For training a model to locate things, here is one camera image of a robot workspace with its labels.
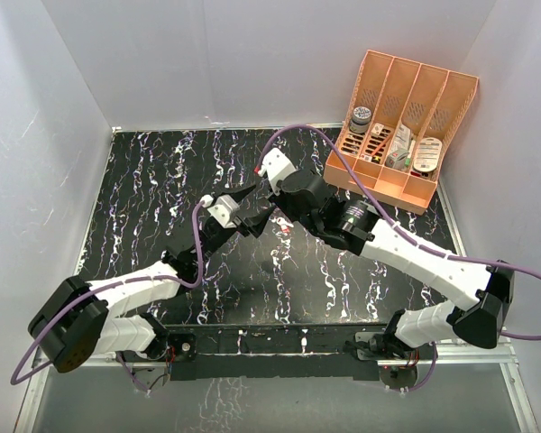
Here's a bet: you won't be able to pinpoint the black marble pattern mat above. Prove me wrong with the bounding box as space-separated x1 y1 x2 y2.
78 129 442 325

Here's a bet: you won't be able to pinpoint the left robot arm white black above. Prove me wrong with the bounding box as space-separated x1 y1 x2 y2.
28 187 275 373

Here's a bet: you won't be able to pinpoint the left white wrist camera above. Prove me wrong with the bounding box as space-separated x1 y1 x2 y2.
201 194 240 229

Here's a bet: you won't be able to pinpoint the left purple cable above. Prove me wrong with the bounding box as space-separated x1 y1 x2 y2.
9 202 208 387

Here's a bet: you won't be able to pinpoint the grey green small box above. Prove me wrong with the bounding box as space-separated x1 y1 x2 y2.
385 149 409 171

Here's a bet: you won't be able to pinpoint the grey round jar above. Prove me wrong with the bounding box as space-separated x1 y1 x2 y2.
349 106 372 134

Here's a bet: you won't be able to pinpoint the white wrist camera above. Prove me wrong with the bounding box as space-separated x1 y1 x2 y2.
256 148 297 195
201 194 240 229

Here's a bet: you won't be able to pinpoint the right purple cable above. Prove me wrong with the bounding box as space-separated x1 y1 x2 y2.
259 124 541 340

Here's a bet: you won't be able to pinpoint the white paper packets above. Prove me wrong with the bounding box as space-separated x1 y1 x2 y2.
390 122 413 152

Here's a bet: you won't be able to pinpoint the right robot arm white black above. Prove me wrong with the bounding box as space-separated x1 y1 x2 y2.
268 170 514 358

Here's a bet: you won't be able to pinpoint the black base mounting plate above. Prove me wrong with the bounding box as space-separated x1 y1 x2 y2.
161 323 439 383

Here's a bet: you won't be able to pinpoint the small white card box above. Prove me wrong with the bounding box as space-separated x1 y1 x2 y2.
371 123 385 136

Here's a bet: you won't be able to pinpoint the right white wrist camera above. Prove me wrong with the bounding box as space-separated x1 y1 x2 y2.
256 148 297 195

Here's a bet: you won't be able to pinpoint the purple cable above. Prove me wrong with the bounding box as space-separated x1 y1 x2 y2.
9 202 208 387
259 124 541 340

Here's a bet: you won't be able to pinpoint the orange plastic file organizer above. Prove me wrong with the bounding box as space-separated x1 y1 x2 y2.
324 50 479 215

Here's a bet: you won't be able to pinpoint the aluminium frame rail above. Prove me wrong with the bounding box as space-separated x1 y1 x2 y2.
436 336 518 364

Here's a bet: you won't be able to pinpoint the orange pen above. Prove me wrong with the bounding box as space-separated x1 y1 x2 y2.
370 134 392 157

